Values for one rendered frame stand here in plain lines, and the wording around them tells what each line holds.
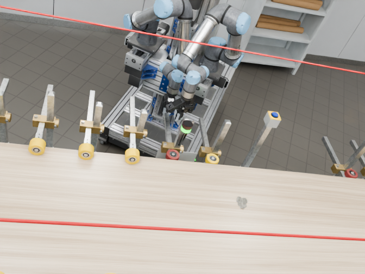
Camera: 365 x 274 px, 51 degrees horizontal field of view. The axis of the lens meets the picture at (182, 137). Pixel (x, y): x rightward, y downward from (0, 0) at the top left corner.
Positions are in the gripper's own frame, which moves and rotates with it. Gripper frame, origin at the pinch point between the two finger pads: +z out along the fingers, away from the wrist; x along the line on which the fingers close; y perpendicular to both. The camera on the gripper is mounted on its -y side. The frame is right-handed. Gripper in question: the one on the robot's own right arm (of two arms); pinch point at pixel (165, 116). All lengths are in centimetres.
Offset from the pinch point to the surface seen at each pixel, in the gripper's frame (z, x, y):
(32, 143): -15, 77, -51
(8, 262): -8, 77, -112
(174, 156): -7.9, -0.7, -43.5
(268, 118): -37, -52, -32
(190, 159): 8.6, -17.2, -29.0
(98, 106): -30, 46, -33
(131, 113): -13.5, 25.5, -17.1
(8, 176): -8, 85, -67
